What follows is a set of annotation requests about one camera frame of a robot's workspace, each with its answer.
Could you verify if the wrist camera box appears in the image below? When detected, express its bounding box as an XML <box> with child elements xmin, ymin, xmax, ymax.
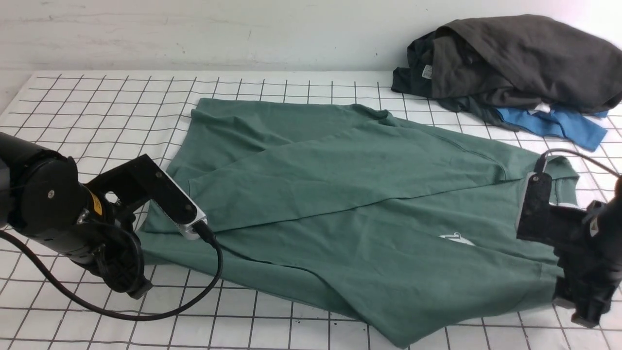
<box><xmin>145</xmin><ymin>166</ymin><xmax>213</xmax><ymax>244</ymax></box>
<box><xmin>516</xmin><ymin>172</ymin><xmax>553</xmax><ymax>245</ymax></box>

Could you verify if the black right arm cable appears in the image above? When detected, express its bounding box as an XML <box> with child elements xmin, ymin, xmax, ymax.
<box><xmin>535</xmin><ymin>148</ymin><xmax>622</xmax><ymax>178</ymax></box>

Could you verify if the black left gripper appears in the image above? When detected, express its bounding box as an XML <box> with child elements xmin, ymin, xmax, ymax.
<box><xmin>10</xmin><ymin>155</ymin><xmax>168</xmax><ymax>300</ymax></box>

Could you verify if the blue shirt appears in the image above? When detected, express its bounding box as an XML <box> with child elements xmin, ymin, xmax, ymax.
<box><xmin>496</xmin><ymin>108</ymin><xmax>608</xmax><ymax>152</ymax></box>

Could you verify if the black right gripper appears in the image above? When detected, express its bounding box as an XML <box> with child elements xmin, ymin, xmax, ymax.
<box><xmin>553</xmin><ymin>178</ymin><xmax>621</xmax><ymax>328</ymax></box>

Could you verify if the dark grey shirt pile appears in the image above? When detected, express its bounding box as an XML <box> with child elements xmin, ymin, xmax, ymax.
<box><xmin>391</xmin><ymin>14</ymin><xmax>622</xmax><ymax>114</ymax></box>

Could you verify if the green long-sleeved shirt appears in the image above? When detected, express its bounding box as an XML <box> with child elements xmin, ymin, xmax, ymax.
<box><xmin>167</xmin><ymin>98</ymin><xmax>562</xmax><ymax>348</ymax></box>

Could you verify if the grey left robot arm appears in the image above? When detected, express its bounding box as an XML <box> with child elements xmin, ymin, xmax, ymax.
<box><xmin>0</xmin><ymin>133</ymin><xmax>159</xmax><ymax>299</ymax></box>

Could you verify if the white grid tablecloth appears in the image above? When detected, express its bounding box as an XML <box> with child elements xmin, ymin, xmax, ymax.
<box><xmin>1</xmin><ymin>71</ymin><xmax>621</xmax><ymax>350</ymax></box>

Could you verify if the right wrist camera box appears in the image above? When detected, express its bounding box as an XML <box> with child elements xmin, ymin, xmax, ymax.
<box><xmin>516</xmin><ymin>172</ymin><xmax>553</xmax><ymax>245</ymax></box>

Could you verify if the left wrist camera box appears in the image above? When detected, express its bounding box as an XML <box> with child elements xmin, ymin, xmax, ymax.
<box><xmin>145</xmin><ymin>166</ymin><xmax>213</xmax><ymax>244</ymax></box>

